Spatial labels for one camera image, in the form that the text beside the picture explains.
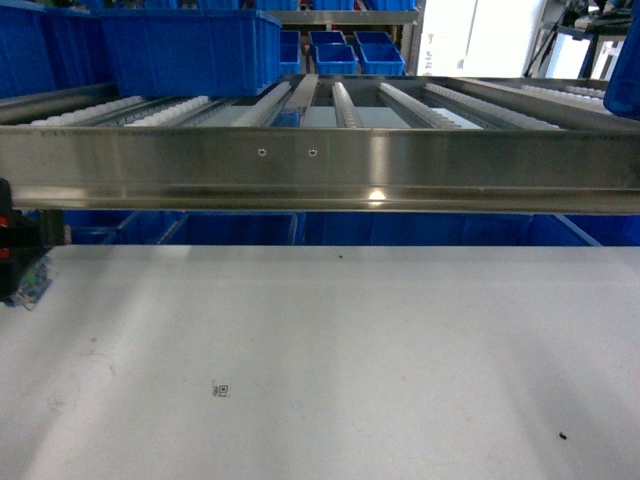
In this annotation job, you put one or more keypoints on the small QR code sticker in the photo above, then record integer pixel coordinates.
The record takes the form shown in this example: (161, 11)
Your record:
(221, 389)

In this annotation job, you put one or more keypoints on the stainless steel roller shelf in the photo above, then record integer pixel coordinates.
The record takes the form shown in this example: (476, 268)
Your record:
(328, 143)

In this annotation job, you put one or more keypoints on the large blue bin on shelf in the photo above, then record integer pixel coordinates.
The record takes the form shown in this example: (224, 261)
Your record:
(190, 53)

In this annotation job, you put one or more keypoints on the small blue bin background right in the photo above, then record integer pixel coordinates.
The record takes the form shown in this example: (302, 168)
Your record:
(381, 59)

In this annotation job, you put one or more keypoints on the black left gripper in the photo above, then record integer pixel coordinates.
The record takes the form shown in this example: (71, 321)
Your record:
(25, 239)

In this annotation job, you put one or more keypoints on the small blue bin background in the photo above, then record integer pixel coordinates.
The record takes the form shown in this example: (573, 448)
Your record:
(381, 59)
(335, 59)

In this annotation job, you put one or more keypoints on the blue bin far left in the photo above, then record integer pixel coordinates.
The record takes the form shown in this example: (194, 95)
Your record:
(44, 49)

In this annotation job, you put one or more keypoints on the red mushroom push button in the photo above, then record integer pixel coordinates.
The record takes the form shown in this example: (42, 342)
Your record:
(32, 285)

